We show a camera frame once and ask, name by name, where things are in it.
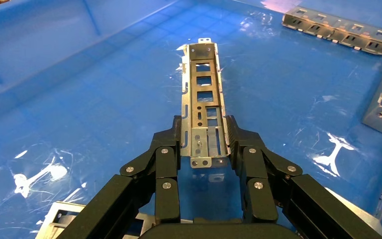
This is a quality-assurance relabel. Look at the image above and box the metal bracket with dark windows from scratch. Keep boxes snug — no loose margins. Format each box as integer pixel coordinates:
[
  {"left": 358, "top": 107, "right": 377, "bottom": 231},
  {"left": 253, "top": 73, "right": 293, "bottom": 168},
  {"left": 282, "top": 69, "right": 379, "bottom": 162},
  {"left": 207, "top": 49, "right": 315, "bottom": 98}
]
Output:
[{"left": 34, "top": 201, "right": 155, "bottom": 239}]

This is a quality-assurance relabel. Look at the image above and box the dark flat metal bracket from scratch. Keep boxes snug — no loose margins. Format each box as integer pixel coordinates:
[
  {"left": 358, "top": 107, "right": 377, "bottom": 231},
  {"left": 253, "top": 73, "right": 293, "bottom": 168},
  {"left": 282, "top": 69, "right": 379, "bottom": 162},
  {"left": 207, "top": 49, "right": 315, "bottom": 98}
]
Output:
[{"left": 362, "top": 56, "right": 382, "bottom": 139}]

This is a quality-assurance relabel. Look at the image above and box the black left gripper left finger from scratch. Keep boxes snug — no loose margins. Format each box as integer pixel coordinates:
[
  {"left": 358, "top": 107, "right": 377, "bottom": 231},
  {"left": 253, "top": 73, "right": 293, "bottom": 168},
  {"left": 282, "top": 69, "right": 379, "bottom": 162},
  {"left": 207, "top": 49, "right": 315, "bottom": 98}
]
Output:
[{"left": 56, "top": 115, "right": 183, "bottom": 239}]

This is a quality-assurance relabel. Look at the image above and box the long silver metal channel bracket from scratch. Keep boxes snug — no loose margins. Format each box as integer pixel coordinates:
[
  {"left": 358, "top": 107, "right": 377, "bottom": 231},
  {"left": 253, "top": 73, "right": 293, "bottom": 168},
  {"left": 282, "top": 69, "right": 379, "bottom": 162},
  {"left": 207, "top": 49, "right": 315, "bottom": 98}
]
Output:
[{"left": 180, "top": 37, "right": 230, "bottom": 169}]

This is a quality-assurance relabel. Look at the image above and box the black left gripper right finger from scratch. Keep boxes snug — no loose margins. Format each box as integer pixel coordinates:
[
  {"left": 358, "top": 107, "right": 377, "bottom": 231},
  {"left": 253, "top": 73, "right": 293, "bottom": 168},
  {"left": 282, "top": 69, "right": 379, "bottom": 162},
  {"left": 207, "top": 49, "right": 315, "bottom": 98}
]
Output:
[{"left": 225, "top": 115, "right": 382, "bottom": 239}]

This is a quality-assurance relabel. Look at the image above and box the silver tabbed metal bracket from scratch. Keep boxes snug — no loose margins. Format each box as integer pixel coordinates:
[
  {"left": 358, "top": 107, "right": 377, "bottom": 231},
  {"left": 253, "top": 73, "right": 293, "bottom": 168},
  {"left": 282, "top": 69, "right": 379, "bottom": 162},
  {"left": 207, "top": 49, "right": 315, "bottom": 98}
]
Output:
[{"left": 282, "top": 6, "right": 382, "bottom": 56}]

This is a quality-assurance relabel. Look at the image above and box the blue plastic bin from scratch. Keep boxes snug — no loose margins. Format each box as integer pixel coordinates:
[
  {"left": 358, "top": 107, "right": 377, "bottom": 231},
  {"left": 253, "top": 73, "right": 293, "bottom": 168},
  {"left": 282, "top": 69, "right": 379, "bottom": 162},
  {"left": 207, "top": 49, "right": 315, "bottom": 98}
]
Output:
[{"left": 0, "top": 0, "right": 382, "bottom": 239}]

